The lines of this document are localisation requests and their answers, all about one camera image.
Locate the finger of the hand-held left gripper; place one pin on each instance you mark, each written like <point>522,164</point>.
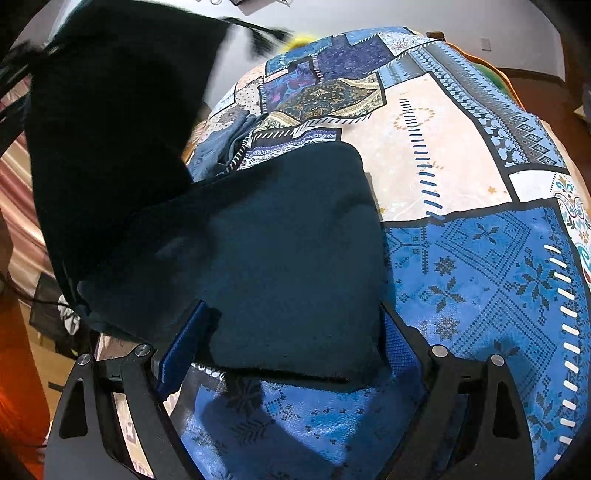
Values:
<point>21,64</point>

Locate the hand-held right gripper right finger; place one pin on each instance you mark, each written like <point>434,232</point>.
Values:
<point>399,344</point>

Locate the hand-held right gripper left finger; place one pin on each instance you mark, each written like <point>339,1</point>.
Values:
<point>180,350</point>

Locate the dark navy pants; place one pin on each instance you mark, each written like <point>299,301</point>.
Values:
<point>277,254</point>

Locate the patchwork printed bed sheet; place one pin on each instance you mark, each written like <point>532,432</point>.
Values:
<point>461,258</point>

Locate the black mesh chair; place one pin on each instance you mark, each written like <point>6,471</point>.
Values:
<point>46,304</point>

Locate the pink striped curtain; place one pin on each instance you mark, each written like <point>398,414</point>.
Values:
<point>23,207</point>

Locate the blue jeans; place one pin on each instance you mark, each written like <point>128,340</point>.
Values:
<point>217,147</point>

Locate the yellow foam tube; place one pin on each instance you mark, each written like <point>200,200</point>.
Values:
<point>298,39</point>

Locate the green cloth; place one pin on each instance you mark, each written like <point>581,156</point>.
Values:
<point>496,74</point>

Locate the wooden bed post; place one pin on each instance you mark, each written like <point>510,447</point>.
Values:
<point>436,35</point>

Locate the wall socket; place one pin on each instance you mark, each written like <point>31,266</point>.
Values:
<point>485,44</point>

